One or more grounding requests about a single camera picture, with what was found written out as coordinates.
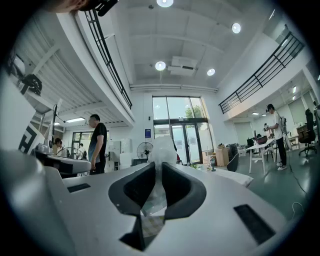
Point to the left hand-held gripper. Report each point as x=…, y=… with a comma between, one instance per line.
x=15, y=117

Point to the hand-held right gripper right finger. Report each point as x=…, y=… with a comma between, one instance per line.
x=212, y=225

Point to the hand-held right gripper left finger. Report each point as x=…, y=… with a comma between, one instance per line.
x=95, y=212

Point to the clear plastic item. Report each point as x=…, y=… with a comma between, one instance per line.
x=162, y=150

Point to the brown cardboard box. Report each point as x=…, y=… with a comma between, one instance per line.
x=222, y=157

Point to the small lantern figure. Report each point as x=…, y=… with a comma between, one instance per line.
x=212, y=163

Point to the white storage cabinet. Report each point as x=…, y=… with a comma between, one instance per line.
x=120, y=153

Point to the grey shell chair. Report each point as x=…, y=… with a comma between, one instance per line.
x=233, y=163

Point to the black standing fan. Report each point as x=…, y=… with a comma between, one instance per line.
x=145, y=150

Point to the white office table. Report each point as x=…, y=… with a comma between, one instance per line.
x=260, y=147

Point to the dark brown bag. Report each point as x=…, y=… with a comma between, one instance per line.
x=261, y=140

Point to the glass entrance door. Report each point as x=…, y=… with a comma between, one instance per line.
x=182, y=130

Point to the black balcony railing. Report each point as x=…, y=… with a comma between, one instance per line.
x=110, y=62
x=262, y=75

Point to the black office chair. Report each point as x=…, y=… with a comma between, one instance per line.
x=308, y=132

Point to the white ceiling pipes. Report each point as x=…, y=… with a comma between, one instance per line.
x=172, y=87

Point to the round ceiling light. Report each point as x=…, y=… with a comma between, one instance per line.
x=164, y=2
x=236, y=28
x=160, y=65
x=211, y=72

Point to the white ceiling air unit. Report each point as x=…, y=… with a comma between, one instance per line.
x=182, y=65

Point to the blue wall poster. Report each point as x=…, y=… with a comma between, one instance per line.
x=147, y=133

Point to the black head-worn camera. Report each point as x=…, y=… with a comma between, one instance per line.
x=103, y=6

